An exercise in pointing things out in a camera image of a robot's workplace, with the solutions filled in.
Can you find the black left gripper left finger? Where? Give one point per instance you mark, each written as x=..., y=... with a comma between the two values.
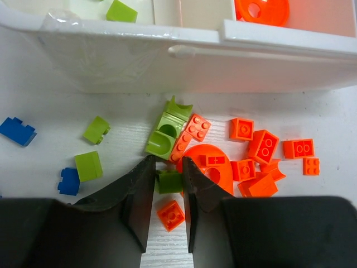
x=108, y=228

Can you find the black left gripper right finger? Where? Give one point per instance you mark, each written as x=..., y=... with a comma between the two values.
x=225, y=231

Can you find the green square lego brick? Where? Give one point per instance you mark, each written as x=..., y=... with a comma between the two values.
x=168, y=181

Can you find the orange dome lego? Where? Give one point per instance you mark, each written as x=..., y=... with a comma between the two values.
x=213, y=163
x=270, y=12

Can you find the orange lego bottom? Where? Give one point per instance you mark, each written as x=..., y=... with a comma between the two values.
x=171, y=215

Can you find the blue lego brick near green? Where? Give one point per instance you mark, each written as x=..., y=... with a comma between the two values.
x=70, y=182

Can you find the orange sloped lego brick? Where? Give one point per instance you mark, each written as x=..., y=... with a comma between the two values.
x=262, y=186

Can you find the orange small lego brick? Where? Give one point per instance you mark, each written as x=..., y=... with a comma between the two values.
x=243, y=170

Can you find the green lego brick left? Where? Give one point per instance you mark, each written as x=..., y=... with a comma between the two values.
x=88, y=166

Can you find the orange arch lego piece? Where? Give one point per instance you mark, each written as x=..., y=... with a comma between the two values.
x=273, y=169

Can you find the orange two-stud lego brick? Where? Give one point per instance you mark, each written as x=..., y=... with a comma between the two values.
x=262, y=147

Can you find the green lego brick top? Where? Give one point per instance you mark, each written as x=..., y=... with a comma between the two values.
x=96, y=130

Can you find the green curved lego piece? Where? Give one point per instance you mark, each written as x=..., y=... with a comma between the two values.
x=164, y=135

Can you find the orange square lego brick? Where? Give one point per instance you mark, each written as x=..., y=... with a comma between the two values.
x=241, y=129

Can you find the orange two-by-two lego plate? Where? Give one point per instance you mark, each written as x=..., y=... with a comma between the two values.
x=197, y=127

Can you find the orange small flat lego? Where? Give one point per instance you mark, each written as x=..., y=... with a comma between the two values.
x=311, y=166

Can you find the orange lego brick right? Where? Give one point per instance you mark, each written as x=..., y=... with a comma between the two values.
x=298, y=149

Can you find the green arch lego piece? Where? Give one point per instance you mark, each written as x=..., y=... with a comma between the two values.
x=180, y=111

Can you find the blue lego brick far left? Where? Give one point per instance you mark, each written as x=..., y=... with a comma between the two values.
x=13, y=129

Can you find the white divided plastic container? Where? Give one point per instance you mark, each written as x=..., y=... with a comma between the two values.
x=191, y=46

